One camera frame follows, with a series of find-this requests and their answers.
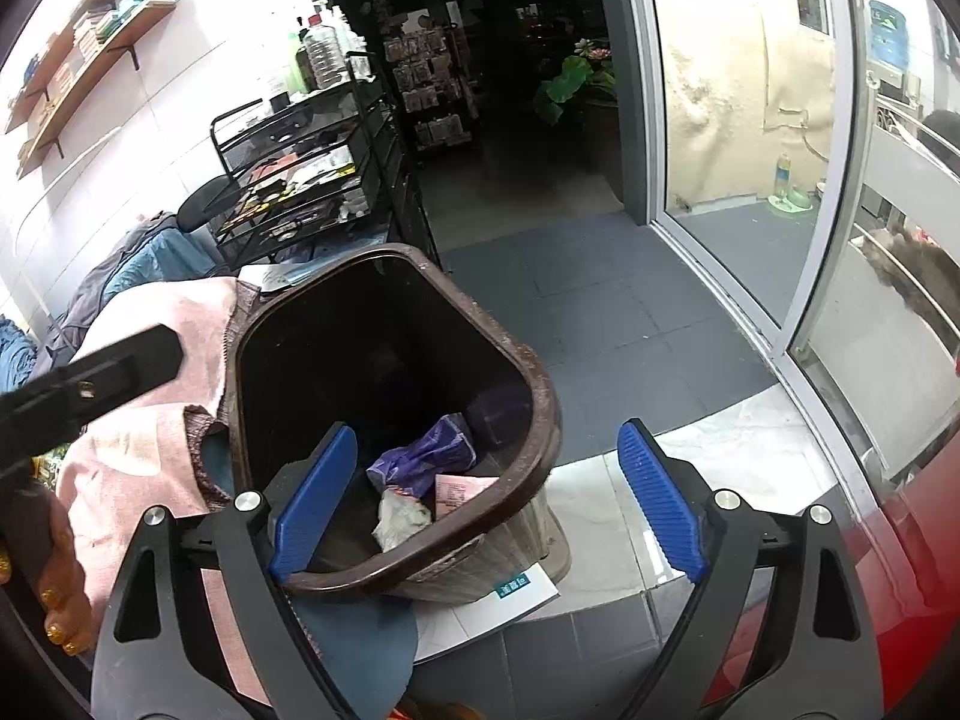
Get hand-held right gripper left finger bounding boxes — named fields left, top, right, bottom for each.
left=90, top=424, right=359, bottom=720

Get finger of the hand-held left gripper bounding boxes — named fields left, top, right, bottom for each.
left=45, top=324, right=185, bottom=437

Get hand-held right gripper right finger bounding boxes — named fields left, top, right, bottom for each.
left=616, top=420, right=886, bottom=720

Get beige paper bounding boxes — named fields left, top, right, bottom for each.
left=373, top=491, right=434, bottom=550

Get purple plastic bag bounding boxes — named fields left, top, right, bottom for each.
left=366, top=416, right=477, bottom=500

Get pink snack pouch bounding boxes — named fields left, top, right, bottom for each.
left=433, top=474, right=500, bottom=518

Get brown trash bin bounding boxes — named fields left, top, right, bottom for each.
left=225, top=246, right=572, bottom=605

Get person's left hand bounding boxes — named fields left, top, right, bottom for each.
left=0, top=480, right=95, bottom=657

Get blue bedding pile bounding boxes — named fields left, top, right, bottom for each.
left=0, top=315, right=38, bottom=391

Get blue grey jacket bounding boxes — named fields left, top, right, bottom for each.
left=45, top=211, right=185, bottom=361

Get pink polka dot blanket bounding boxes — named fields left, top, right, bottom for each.
left=56, top=276, right=263, bottom=720

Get black stool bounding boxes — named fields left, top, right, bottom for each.
left=176, top=174, right=248, bottom=230

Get white leaflet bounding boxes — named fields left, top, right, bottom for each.
left=409, top=566, right=560, bottom=665

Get red glossy object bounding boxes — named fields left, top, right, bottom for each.
left=697, top=457, right=960, bottom=720

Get black trolley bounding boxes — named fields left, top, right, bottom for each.
left=210, top=52, right=443, bottom=271

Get brown fluffy object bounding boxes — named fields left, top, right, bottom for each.
left=851, top=229, right=960, bottom=331

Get green pump bottle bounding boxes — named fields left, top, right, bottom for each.
left=283, top=28, right=310, bottom=95

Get clear plastic water bottle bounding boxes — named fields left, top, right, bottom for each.
left=306, top=13, right=347, bottom=89

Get glass sliding door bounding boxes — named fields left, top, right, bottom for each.
left=622, top=0, right=960, bottom=511

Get white pump bottle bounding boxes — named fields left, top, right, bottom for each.
left=319, top=0, right=368, bottom=53

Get dark display rack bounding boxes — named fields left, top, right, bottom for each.
left=382, top=0, right=481, bottom=155

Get potted green plant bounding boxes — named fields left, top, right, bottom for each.
left=534, top=37, right=620, bottom=125

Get blue water jug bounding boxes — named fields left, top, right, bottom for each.
left=868, top=0, right=912, bottom=72

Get wooden wall shelf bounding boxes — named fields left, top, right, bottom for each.
left=16, top=0, right=181, bottom=181
left=4, top=0, right=170, bottom=134

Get wall shelves with boxes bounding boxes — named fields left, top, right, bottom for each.
left=30, top=0, right=177, bottom=136

